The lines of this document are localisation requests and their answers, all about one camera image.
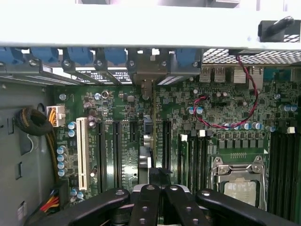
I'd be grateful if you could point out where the black RAM slot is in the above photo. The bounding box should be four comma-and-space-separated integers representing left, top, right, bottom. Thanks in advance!
196, 129, 207, 191
276, 126, 296, 217
204, 131, 214, 189
285, 128, 301, 217
188, 131, 198, 192
269, 128, 286, 212

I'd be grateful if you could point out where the CPU with thermal paste residue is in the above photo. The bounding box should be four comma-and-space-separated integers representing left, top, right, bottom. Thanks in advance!
223, 181, 257, 208

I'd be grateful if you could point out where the silver CPU in socket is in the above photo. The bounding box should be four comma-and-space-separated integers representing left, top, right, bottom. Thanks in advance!
210, 155, 269, 212

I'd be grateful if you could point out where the short black expansion slot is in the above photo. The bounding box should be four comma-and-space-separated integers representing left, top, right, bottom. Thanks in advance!
130, 121, 139, 144

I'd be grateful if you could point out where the white PCI expansion slot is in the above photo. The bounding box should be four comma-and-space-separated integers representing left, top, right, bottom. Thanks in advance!
76, 117, 89, 191

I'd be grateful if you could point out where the green motherboard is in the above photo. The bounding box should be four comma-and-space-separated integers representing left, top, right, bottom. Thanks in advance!
53, 84, 301, 212

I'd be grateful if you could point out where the white power connector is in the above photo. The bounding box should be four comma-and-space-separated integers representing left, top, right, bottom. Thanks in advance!
46, 105, 66, 128

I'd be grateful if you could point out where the silver rear port block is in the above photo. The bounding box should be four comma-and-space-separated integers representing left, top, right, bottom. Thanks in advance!
232, 68, 248, 85
248, 66, 264, 90
199, 67, 212, 82
213, 67, 226, 82

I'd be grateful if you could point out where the metal slot cover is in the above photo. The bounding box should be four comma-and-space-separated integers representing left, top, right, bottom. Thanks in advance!
62, 60, 104, 85
94, 60, 124, 85
28, 60, 82, 86

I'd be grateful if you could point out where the black open PC case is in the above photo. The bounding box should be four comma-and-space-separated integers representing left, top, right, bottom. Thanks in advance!
0, 4, 301, 226

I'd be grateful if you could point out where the teal port connector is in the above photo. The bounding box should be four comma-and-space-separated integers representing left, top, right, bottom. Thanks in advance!
263, 68, 290, 82

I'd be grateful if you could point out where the multicoloured motherboard power cable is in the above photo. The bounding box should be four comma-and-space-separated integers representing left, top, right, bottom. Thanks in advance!
39, 180, 69, 214

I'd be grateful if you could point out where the red black twisted wire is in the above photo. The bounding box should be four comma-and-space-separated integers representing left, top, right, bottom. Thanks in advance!
193, 54, 260, 129

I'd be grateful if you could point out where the black sleeved power cable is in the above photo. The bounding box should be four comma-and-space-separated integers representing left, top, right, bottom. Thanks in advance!
14, 106, 61, 186

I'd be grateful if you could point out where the black chassis intrusion switch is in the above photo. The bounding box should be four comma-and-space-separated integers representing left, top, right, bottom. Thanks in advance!
228, 48, 257, 57

